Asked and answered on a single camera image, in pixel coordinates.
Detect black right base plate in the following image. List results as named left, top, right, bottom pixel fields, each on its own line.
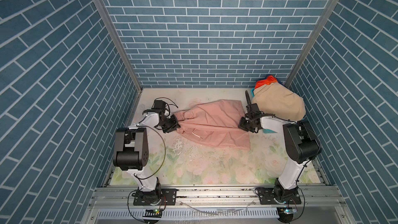
left=255, top=187, right=302, bottom=205

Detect aluminium left corner post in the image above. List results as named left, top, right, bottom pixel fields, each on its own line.
left=92, top=0, right=143, bottom=93

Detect aluminium front rail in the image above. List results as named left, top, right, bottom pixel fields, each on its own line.
left=83, top=184, right=354, bottom=224

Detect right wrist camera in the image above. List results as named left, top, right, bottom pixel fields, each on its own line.
left=246, top=103, right=262, bottom=115

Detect aluminium right corner post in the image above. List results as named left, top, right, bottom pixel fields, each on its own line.
left=284, top=0, right=339, bottom=88

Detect left controller board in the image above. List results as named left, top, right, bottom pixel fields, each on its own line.
left=143, top=209, right=163, bottom=224

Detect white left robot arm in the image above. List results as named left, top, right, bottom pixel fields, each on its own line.
left=113, top=110, right=179, bottom=194

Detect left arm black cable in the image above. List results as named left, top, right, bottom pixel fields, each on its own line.
left=133, top=125, right=167, bottom=181

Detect controller board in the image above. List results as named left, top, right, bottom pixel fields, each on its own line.
left=277, top=207, right=296, bottom=224
left=143, top=209, right=163, bottom=224

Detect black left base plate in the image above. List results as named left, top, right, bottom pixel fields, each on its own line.
left=133, top=188, right=177, bottom=206

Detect beige shorts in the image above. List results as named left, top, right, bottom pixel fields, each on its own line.
left=252, top=83, right=306, bottom=121

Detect red shorts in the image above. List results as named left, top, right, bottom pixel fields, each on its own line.
left=255, top=75, right=278, bottom=89

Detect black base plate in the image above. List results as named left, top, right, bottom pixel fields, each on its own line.
left=133, top=188, right=177, bottom=206
left=255, top=187, right=302, bottom=205

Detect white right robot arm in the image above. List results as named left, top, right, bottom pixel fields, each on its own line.
left=238, top=114, right=321, bottom=192

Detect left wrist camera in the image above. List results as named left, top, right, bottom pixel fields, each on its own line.
left=151, top=100, right=167, bottom=112

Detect aluminium corner post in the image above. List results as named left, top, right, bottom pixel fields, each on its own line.
left=284, top=0, right=339, bottom=88
left=92, top=0, right=143, bottom=93

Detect right controller board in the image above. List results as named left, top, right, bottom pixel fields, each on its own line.
left=277, top=207, right=296, bottom=224

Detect pink shorts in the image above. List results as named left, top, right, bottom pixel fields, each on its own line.
left=174, top=100, right=250, bottom=150

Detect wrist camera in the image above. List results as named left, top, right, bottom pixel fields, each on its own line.
left=151, top=100, right=167, bottom=112
left=246, top=103, right=262, bottom=115

